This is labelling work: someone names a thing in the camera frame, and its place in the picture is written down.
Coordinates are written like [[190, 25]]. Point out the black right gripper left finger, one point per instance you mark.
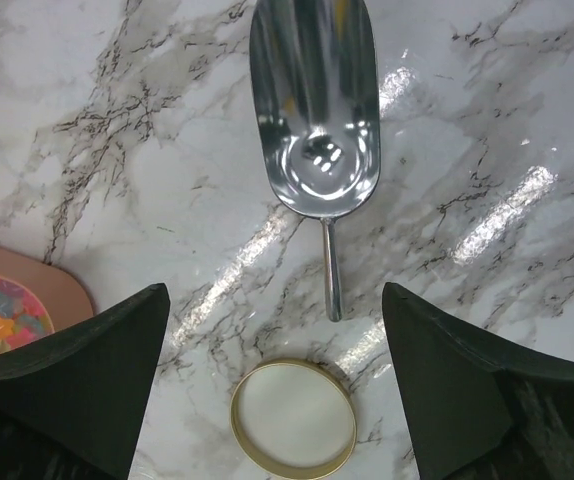
[[72, 404]]

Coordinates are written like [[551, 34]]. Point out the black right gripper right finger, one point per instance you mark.
[[477, 406]]

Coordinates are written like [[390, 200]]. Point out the silver metal scoop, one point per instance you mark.
[[316, 99]]

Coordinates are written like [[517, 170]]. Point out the pink tray translucent star candies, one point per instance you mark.
[[37, 300]]

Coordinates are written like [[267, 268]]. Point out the gold rimmed jar lid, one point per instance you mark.
[[293, 419]]

